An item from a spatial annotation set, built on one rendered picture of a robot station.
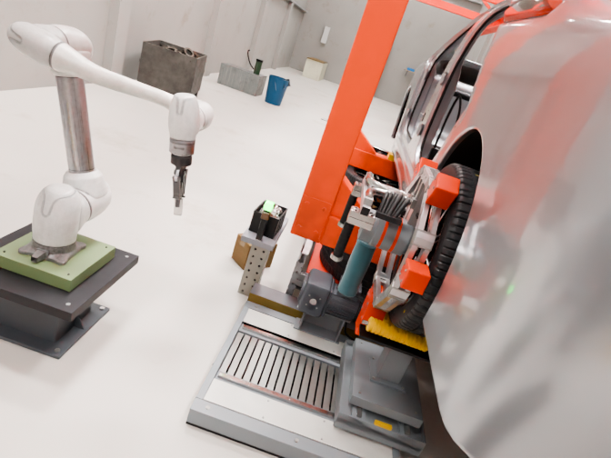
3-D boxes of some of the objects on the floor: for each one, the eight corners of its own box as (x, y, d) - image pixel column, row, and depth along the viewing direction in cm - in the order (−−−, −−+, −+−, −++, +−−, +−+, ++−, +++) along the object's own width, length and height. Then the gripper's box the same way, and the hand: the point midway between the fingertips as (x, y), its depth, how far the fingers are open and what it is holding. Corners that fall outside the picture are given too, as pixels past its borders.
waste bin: (285, 106, 945) (294, 79, 923) (283, 108, 903) (291, 80, 881) (265, 98, 944) (272, 71, 922) (260, 101, 903) (267, 72, 881)
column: (253, 298, 254) (273, 234, 239) (236, 292, 255) (255, 229, 239) (257, 290, 264) (277, 228, 248) (242, 283, 264) (260, 223, 248)
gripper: (176, 148, 165) (173, 207, 174) (165, 155, 153) (162, 219, 162) (196, 152, 166) (192, 210, 174) (187, 159, 154) (183, 222, 162)
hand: (178, 205), depth 167 cm, fingers closed
